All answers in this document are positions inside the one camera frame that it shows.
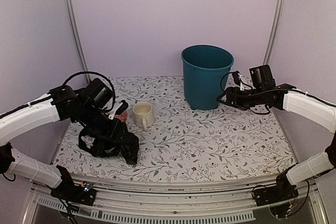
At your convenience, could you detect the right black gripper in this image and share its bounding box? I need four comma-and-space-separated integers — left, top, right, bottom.
217, 86, 265, 111

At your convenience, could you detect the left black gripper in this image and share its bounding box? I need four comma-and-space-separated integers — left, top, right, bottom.
79, 103, 132, 143

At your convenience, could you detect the black plastic trash bag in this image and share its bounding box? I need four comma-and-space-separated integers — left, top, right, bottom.
78, 122, 140, 165

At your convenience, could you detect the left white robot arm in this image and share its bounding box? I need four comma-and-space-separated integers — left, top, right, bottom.
1, 78, 128, 200

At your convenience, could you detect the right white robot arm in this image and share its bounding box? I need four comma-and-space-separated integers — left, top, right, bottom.
216, 65, 335, 201

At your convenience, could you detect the teal plastic trash bin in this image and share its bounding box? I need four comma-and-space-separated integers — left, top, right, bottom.
181, 45, 234, 110

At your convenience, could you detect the red patterned small bowl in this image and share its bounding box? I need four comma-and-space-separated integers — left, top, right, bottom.
114, 111, 128, 123

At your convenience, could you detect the cream ceramic mug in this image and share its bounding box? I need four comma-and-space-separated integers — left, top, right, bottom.
132, 102, 154, 131

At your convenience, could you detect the floral patterned table mat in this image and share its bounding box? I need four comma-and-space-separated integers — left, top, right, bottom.
54, 77, 296, 183

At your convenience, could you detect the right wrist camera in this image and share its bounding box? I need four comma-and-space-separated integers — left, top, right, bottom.
232, 71, 252, 91

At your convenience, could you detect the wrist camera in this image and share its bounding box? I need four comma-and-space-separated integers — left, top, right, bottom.
108, 100, 129, 120
232, 71, 252, 91

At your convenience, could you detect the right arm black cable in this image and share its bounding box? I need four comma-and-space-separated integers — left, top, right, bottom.
219, 71, 272, 116

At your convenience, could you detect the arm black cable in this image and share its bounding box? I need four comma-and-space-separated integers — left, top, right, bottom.
219, 71, 272, 116
64, 70, 116, 113

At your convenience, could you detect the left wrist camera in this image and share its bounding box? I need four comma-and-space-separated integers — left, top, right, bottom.
108, 100, 129, 120

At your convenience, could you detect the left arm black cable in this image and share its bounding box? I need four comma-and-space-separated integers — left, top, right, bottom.
64, 70, 116, 113

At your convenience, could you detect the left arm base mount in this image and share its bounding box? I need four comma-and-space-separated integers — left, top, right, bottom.
50, 165, 97, 206

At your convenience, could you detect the front aluminium rail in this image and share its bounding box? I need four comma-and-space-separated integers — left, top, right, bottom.
23, 175, 330, 223

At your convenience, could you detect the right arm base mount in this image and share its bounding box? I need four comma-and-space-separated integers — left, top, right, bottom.
251, 174, 299, 206

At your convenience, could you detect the right aluminium frame post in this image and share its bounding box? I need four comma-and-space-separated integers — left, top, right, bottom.
263, 0, 285, 65

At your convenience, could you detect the aluminium frame post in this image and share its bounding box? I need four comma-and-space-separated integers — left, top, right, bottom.
263, 0, 285, 65
64, 0, 88, 71

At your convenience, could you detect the left aluminium frame post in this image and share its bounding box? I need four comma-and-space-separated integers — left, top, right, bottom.
64, 0, 88, 71

